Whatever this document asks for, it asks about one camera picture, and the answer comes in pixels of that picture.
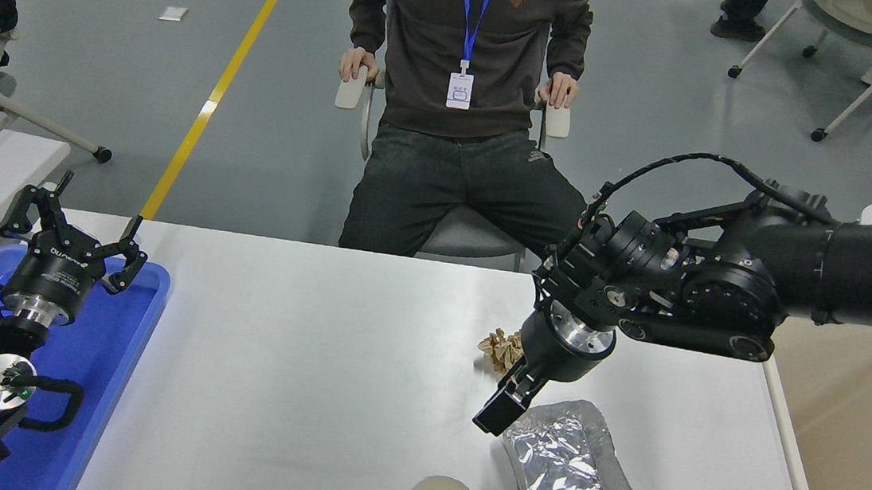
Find grey office chair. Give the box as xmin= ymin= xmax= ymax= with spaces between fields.
xmin=321 ymin=60 xmax=575 ymax=276

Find crumpled tan paper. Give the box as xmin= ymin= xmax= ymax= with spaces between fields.
xmin=475 ymin=327 xmax=529 ymax=378

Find person's left hand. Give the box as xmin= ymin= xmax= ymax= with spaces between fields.
xmin=538 ymin=70 xmax=581 ymax=112

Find silver foil tray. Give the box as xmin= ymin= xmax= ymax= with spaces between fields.
xmin=496 ymin=393 xmax=678 ymax=490

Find blue lanyard with badge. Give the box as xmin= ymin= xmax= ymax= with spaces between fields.
xmin=445 ymin=0 xmax=502 ymax=112

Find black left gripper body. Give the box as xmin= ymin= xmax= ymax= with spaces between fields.
xmin=0 ymin=226 xmax=110 ymax=319

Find blue plastic tray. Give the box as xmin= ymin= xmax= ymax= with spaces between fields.
xmin=0 ymin=243 xmax=174 ymax=490

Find person's right hand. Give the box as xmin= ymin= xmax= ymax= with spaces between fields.
xmin=338 ymin=45 xmax=382 ymax=86

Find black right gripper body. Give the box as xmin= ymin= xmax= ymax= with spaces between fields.
xmin=515 ymin=308 xmax=620 ymax=390

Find white-framed wheeled chair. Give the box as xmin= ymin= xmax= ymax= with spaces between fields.
xmin=0 ymin=27 xmax=124 ymax=165
xmin=723 ymin=0 xmax=872 ymax=148

